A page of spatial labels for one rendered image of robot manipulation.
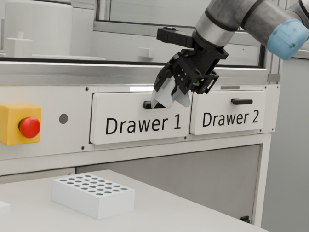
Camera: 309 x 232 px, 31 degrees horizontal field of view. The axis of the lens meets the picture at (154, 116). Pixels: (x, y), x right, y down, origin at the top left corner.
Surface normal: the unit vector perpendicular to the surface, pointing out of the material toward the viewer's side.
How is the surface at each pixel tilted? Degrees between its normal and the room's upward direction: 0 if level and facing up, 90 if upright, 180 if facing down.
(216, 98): 90
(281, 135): 90
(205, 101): 90
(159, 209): 0
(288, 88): 90
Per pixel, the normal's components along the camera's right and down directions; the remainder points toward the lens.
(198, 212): 0.08, -0.98
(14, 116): 0.67, 0.17
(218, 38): 0.13, 0.65
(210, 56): -0.73, 0.04
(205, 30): -0.58, 0.23
